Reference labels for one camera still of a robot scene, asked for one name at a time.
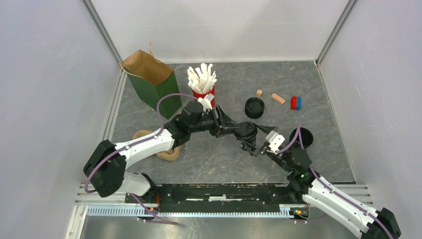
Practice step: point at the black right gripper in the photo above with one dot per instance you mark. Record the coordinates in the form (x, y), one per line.
(266, 130)

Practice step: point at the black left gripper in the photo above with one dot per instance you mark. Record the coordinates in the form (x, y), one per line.
(223, 121)

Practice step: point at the black coffee cup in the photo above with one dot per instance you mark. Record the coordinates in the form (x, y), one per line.
(247, 143)
(304, 139)

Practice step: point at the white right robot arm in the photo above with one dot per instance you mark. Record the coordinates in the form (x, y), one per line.
(363, 221)

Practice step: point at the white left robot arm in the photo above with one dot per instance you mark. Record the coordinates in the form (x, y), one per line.
(107, 167)

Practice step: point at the black coffee lid stack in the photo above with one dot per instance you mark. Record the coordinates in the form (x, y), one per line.
(254, 107)

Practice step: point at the red cup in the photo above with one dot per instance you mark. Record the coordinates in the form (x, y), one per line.
(212, 91)

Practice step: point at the long wooden block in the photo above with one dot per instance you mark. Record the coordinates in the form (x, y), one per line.
(278, 99)

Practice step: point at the small wooden cube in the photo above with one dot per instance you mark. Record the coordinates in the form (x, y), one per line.
(259, 93)

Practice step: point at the white wrapped stirrer bundle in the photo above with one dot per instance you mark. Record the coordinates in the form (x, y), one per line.
(201, 79)

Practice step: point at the red and blue block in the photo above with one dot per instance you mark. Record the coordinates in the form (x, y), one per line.
(296, 103)

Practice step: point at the brown cardboard cup carrier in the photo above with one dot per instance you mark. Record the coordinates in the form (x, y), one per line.
(169, 155)

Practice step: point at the green paper bag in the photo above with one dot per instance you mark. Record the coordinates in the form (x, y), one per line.
(153, 79)

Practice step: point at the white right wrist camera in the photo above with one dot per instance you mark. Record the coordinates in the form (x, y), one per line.
(274, 141)

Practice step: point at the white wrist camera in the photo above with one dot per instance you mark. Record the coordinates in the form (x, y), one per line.
(206, 102)
(274, 141)

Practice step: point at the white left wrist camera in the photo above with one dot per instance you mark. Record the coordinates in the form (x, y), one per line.
(206, 102)

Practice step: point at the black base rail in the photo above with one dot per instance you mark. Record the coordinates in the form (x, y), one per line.
(219, 198)

